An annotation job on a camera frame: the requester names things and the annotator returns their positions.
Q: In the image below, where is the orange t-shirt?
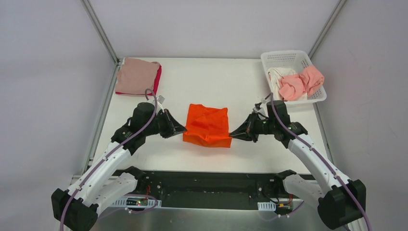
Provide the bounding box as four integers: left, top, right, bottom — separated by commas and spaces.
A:
183, 104, 232, 148

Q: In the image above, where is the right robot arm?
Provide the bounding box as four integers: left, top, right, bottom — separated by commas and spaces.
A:
229, 100, 372, 231

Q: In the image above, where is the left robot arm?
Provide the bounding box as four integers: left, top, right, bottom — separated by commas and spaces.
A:
51, 102, 187, 231

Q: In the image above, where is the folded crimson t-shirt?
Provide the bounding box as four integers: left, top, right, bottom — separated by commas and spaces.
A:
115, 64, 162, 96

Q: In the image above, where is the pink t-shirt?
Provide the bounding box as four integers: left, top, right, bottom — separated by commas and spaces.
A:
278, 65, 325, 101

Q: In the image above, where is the folded beige t-shirt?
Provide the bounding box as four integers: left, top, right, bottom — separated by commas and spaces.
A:
115, 58, 159, 95

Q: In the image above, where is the white t-shirt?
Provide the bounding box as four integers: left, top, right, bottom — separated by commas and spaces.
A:
268, 67, 307, 101

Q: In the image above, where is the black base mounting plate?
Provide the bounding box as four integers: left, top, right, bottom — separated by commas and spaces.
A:
133, 170, 290, 210

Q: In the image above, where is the white plastic laundry basket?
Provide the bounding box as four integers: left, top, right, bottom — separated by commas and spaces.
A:
260, 50, 327, 105

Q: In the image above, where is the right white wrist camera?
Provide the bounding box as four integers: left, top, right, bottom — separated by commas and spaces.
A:
252, 98, 268, 116

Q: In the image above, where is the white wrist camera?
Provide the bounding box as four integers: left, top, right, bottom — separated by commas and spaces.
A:
252, 98, 268, 116
156, 95, 165, 113

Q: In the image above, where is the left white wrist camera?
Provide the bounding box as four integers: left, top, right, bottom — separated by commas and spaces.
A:
156, 95, 165, 113

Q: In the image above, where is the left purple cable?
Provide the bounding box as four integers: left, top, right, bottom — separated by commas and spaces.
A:
59, 88, 159, 231

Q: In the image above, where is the purple cable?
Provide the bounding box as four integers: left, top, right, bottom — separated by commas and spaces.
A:
59, 88, 159, 231
264, 92, 373, 231

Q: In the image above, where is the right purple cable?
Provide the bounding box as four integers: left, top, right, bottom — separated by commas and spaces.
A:
264, 92, 373, 231

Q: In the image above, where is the right aluminium frame post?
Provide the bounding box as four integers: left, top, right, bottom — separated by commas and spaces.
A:
308, 0, 348, 59

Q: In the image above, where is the aluminium frame post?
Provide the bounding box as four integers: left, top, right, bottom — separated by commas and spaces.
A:
308, 0, 348, 59
81, 0, 120, 66

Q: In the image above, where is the left aluminium frame post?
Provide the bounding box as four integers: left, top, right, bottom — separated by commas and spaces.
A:
81, 0, 120, 66

